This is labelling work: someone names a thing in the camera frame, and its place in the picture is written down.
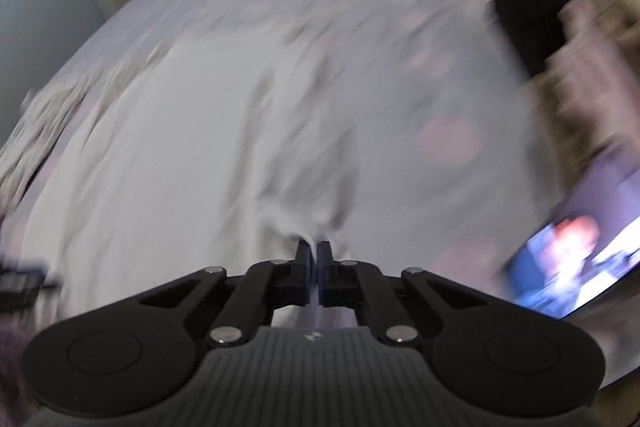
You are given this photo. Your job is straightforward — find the white t-shirt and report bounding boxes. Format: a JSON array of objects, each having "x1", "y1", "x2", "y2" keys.
[{"x1": 22, "y1": 27, "x2": 358, "y2": 329}]

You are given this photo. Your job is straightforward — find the cream crumpled cloth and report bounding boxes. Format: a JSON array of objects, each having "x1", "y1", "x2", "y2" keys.
[{"x1": 1, "y1": 43, "x2": 169, "y2": 216}]

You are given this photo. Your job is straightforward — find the grey pink-dotted bed sheet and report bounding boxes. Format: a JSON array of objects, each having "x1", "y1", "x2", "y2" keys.
[{"x1": 1, "y1": 0, "x2": 560, "y2": 296}]

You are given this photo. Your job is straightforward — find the black garment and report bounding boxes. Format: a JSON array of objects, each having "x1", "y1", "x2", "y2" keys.
[{"x1": 494, "y1": 0, "x2": 570, "y2": 77}]

